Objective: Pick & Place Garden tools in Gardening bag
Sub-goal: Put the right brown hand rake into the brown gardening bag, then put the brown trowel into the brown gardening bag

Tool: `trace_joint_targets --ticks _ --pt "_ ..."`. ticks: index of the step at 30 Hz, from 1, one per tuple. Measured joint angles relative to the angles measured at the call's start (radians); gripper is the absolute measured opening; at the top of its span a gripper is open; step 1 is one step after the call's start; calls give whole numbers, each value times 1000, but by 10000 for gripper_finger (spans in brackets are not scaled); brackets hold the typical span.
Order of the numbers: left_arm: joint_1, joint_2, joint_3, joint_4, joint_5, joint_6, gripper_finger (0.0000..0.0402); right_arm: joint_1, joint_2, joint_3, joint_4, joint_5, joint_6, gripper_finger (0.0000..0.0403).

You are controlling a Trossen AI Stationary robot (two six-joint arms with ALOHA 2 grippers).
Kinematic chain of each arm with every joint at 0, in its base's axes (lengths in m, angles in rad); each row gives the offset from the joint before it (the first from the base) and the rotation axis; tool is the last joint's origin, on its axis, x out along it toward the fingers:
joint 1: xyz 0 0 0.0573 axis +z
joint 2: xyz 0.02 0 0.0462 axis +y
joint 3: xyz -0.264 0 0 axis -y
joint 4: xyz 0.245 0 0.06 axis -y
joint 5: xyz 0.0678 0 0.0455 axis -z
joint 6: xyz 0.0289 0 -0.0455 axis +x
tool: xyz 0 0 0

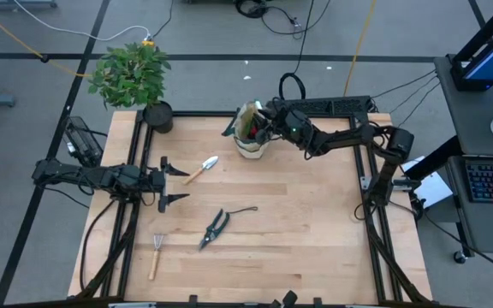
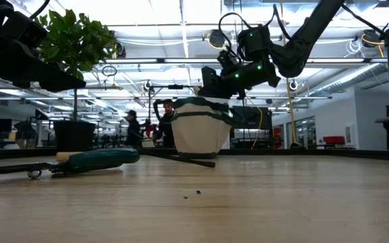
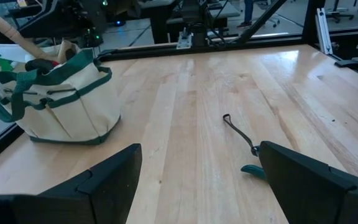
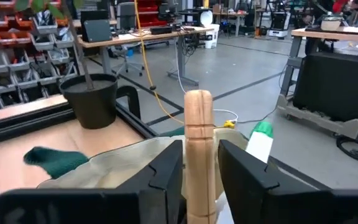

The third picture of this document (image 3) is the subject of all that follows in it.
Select red black garden glove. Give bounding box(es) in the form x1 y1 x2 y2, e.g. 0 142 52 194
25 58 60 75

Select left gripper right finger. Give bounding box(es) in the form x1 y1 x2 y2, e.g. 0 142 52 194
259 140 358 224

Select green white spray bottle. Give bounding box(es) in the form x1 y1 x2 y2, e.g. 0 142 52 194
0 42 37 72

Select black aluminium table frame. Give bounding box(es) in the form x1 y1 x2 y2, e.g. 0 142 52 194
0 0 358 170

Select silver aluminium bracket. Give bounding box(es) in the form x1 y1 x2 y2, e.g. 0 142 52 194
314 7 334 56
176 28 194 50

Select person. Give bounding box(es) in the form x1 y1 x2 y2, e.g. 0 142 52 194
236 0 260 29

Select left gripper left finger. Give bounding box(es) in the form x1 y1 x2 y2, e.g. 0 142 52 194
14 143 143 224

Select green pruning shears with strap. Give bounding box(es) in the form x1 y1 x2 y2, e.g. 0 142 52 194
222 113 267 181

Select beige green canvas garden bag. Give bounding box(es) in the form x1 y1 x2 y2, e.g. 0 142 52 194
0 40 122 146

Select wide silver shovel wooden handle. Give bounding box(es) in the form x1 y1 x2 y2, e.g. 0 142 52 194
0 14 55 63

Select black office chair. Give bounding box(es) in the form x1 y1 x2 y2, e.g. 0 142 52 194
324 0 356 22

